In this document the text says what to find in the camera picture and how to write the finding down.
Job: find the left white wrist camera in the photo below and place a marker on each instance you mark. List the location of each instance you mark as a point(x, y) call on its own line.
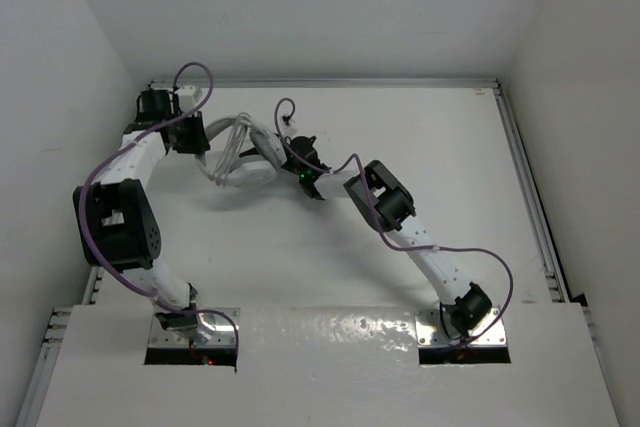
point(189, 97)

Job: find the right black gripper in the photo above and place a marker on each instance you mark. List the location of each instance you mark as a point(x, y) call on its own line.
point(251, 152)

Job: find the white front cover board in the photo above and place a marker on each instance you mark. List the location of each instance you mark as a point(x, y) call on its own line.
point(328, 367)

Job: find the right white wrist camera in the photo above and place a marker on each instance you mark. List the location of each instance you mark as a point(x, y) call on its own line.
point(287, 123)

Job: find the metal base plate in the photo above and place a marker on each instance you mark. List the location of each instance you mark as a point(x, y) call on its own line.
point(203, 330)
point(432, 332)

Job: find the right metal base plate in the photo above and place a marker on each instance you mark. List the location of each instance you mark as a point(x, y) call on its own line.
point(432, 332)

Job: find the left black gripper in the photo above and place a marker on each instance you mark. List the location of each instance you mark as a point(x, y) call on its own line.
point(198, 142)

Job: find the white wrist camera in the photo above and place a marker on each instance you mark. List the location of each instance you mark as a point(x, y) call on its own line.
point(189, 97)
point(287, 123)

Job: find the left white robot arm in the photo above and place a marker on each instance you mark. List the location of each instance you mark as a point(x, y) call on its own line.
point(118, 229)

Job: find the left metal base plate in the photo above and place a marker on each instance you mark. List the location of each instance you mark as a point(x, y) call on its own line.
point(203, 330)

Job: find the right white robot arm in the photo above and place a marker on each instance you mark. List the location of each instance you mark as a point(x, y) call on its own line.
point(385, 205)

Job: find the white grey headphones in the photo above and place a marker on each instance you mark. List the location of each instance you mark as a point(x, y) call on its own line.
point(232, 171)

